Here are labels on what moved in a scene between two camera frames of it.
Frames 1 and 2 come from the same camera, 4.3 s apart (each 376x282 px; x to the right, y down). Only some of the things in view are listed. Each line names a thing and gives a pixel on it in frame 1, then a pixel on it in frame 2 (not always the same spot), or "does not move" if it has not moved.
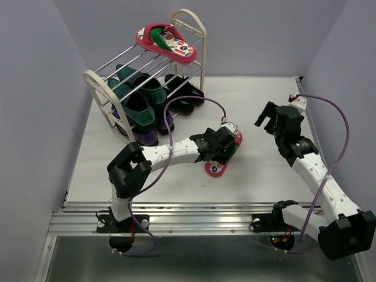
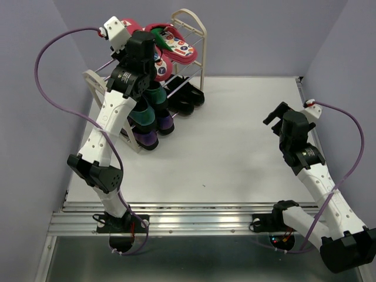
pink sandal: (214, 169) to (163, 64)
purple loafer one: (142, 137) does not move
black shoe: (184, 106) does not move
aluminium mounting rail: (80, 218) does not move
